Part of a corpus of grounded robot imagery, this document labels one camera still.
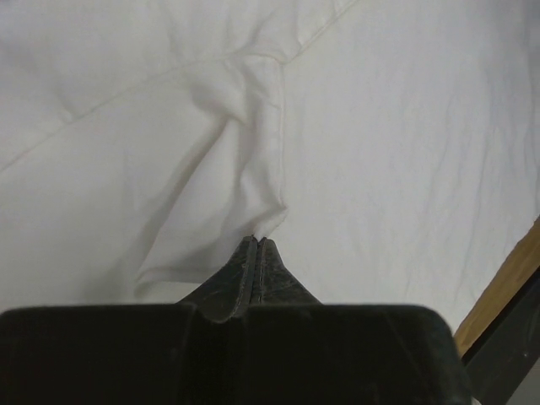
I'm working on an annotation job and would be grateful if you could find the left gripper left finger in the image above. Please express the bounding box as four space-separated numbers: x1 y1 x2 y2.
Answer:
179 236 258 323

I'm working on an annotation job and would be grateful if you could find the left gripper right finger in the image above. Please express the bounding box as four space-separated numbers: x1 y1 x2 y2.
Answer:
250 238 320 305

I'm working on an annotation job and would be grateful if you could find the white t shirt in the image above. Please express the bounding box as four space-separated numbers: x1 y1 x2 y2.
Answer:
1 1 539 328

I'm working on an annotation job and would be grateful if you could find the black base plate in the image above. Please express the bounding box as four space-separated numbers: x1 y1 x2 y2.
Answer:
463 271 539 404

